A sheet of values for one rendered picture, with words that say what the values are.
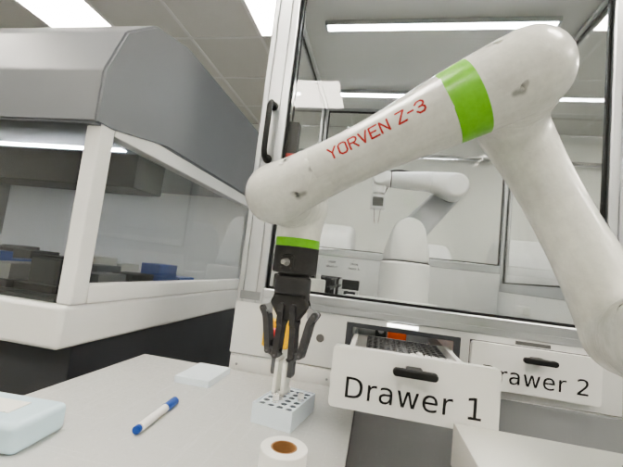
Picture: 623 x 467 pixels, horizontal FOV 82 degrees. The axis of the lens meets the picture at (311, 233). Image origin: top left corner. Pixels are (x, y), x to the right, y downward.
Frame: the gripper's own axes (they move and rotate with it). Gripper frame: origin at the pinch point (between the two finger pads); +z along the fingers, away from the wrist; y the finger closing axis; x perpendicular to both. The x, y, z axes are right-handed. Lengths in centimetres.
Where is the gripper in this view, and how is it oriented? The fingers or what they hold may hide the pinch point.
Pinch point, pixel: (282, 375)
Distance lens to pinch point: 78.4
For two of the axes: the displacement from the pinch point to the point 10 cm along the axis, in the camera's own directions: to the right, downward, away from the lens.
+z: -1.1, 9.9, -0.9
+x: 3.5, 1.3, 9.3
